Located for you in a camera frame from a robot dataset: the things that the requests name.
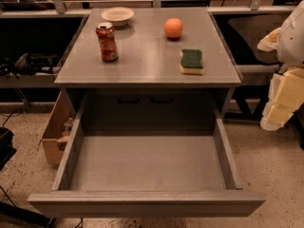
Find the crushed red soda can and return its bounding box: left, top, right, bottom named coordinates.
left=96, top=22, right=118, bottom=62

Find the black headset on shelf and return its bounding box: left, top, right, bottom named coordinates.
left=0, top=53, right=59, bottom=76

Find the orange fruit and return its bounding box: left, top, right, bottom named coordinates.
left=164, top=18, right=182, bottom=39

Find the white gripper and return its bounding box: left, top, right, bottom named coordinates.
left=257, top=28, right=304, bottom=131

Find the open grey top drawer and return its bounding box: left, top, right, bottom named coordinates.
left=28, top=92, right=265, bottom=218

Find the white bowl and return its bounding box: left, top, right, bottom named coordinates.
left=101, top=7, right=134, bottom=27

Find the cardboard box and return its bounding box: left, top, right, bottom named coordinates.
left=41, top=92, right=74, bottom=165

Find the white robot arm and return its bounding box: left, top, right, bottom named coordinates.
left=257, top=1, right=304, bottom=131

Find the grey cabinet table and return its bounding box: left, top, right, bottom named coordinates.
left=56, top=8, right=240, bottom=133

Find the black equipment on floor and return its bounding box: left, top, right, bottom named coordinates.
left=0, top=127, right=16, bottom=170

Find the green and yellow sponge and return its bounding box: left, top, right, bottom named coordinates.
left=180, top=49, right=204, bottom=75

